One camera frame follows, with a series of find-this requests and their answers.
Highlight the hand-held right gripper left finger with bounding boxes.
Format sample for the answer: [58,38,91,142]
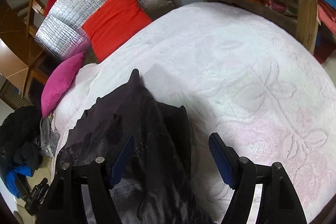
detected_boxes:
[35,133,135,224]

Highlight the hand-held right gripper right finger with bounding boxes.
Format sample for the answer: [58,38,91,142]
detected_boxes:
[208,132,307,224]

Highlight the black garment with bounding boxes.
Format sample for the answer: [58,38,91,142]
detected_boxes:
[54,69,214,224]

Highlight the pile of dark clothes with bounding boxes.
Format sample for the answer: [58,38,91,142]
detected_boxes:
[0,105,44,170]

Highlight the clear plastic bag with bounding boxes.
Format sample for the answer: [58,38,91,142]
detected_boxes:
[39,116,59,159]

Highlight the black tripod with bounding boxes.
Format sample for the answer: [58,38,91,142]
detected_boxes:
[24,177,50,216]

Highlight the white embossed blanket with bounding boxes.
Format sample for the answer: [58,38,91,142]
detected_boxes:
[51,2,336,224]

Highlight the pink pillow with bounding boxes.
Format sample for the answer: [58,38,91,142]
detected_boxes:
[41,51,86,117]

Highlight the blue cloth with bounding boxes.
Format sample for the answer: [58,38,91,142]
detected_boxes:
[5,164,33,199]

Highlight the red-orange pillow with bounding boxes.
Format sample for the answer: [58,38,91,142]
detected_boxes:
[81,0,153,63]

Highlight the wooden chair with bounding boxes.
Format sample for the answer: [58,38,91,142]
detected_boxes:
[16,0,57,98]

